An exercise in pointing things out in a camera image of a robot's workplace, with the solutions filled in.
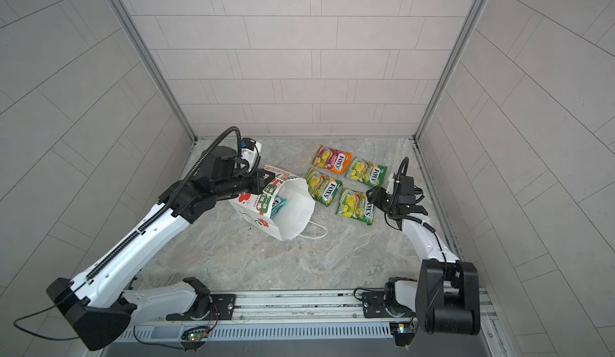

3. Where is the white floral paper bag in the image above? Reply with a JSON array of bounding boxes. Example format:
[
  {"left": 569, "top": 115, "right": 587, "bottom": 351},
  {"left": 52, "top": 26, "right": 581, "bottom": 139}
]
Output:
[{"left": 230, "top": 165, "right": 316, "bottom": 241}]

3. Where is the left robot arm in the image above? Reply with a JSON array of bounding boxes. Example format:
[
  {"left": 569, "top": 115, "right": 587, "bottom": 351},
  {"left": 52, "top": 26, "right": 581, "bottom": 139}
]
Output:
[{"left": 46, "top": 139, "right": 275, "bottom": 351}]

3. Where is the green Fox's candy packet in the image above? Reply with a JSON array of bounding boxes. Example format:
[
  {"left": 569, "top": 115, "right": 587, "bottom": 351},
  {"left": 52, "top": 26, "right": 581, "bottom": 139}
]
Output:
[{"left": 345, "top": 158, "right": 388, "bottom": 187}]

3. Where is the left black corrugated cable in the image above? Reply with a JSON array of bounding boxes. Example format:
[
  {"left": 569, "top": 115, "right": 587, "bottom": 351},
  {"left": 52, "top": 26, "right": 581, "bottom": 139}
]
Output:
[{"left": 85, "top": 126, "right": 243, "bottom": 281}]

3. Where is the teal Fox's candy packet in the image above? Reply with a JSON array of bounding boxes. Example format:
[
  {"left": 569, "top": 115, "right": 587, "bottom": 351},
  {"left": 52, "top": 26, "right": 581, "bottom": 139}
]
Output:
[{"left": 270, "top": 195, "right": 287, "bottom": 219}]

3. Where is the right circuit board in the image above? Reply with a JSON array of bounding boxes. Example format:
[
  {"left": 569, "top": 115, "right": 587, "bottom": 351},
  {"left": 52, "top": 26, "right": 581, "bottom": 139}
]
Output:
[{"left": 389, "top": 322, "right": 416, "bottom": 347}]

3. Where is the left loose black cable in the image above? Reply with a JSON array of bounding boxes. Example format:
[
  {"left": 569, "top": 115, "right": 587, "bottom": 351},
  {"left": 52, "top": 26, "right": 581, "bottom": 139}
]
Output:
[{"left": 12, "top": 294, "right": 83, "bottom": 343}]

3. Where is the left circuit board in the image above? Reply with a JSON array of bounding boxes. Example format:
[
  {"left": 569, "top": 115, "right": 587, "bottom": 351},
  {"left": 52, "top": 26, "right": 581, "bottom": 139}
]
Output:
[{"left": 180, "top": 326, "right": 211, "bottom": 343}]

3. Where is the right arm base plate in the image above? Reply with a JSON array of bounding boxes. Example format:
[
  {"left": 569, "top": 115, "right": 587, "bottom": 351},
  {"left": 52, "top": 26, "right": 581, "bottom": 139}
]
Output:
[{"left": 353, "top": 288, "right": 416, "bottom": 319}]

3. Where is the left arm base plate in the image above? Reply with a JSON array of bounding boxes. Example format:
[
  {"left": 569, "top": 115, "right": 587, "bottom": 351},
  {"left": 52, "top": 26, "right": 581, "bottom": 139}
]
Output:
[{"left": 165, "top": 294, "right": 237, "bottom": 321}]

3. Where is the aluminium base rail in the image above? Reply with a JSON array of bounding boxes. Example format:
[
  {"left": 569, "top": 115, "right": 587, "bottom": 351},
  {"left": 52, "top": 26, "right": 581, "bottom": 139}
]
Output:
[{"left": 93, "top": 287, "right": 498, "bottom": 329}]

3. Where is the orange Fox's candy packet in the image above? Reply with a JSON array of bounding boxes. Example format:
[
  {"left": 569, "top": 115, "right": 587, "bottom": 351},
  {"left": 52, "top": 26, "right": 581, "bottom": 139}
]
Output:
[{"left": 312, "top": 146, "right": 352, "bottom": 174}]

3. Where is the circuit board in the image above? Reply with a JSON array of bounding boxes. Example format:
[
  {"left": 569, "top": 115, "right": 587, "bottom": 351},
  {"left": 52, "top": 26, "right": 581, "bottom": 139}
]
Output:
[
  {"left": 180, "top": 326, "right": 211, "bottom": 343},
  {"left": 389, "top": 322, "right": 416, "bottom": 347}
]

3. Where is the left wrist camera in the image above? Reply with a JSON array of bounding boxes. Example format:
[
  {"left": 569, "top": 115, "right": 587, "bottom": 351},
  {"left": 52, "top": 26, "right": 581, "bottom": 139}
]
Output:
[{"left": 241, "top": 137, "right": 262, "bottom": 169}]

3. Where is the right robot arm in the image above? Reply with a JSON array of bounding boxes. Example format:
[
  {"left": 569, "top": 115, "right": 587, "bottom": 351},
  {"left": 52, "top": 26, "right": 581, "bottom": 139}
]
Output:
[{"left": 367, "top": 172, "right": 480, "bottom": 336}]

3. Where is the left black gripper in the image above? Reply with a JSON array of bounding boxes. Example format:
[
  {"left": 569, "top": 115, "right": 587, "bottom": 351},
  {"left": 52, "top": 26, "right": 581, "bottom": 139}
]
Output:
[{"left": 210, "top": 166, "right": 277, "bottom": 202}]

